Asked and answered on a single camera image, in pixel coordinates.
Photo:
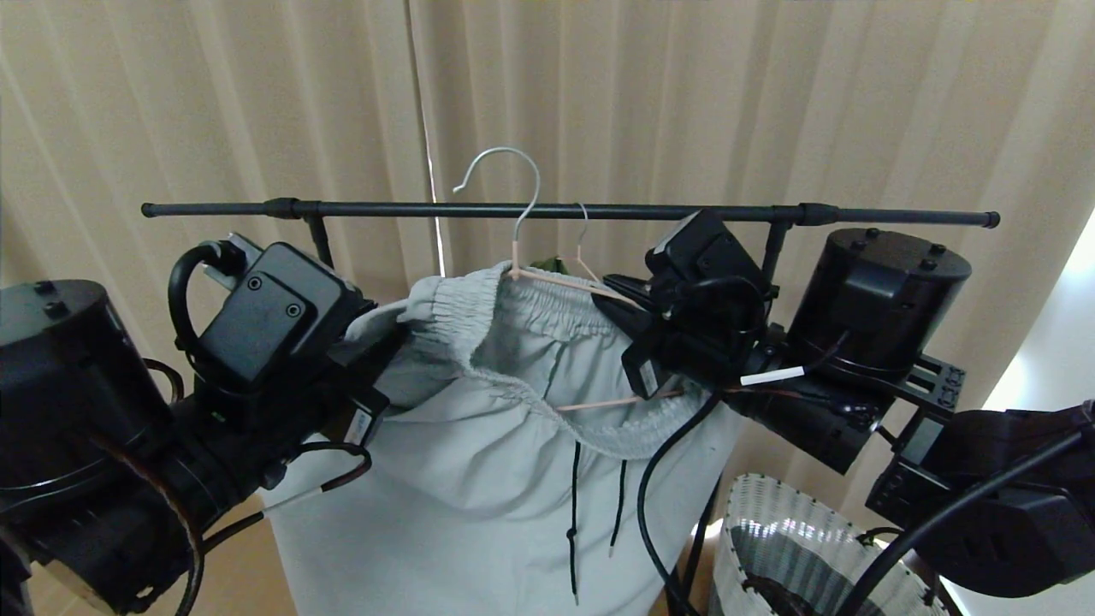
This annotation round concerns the pale grey shorts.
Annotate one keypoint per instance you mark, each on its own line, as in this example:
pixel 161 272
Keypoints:
pixel 470 496

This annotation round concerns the beige curtain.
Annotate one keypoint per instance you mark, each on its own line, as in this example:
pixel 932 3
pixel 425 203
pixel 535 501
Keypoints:
pixel 684 94

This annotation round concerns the black clothes rack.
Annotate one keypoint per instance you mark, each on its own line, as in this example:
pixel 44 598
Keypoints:
pixel 650 211

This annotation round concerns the green long-sleeved shirt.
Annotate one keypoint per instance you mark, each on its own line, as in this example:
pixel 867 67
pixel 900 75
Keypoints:
pixel 546 263

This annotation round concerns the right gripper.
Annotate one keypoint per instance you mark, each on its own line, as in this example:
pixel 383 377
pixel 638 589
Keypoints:
pixel 770 376

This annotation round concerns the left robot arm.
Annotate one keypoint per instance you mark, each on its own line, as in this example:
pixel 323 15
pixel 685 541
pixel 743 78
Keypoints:
pixel 60 385

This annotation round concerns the pink clothes hanger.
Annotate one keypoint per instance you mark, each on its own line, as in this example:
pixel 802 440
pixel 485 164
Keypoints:
pixel 535 184
pixel 583 227

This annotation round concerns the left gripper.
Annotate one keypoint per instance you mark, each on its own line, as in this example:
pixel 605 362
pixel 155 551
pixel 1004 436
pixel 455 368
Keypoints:
pixel 257 445

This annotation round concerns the white laundry basket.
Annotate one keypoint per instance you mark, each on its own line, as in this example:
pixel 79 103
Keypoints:
pixel 787 530

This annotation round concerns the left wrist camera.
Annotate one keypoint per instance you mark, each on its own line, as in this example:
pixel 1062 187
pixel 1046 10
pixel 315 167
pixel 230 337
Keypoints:
pixel 274 316

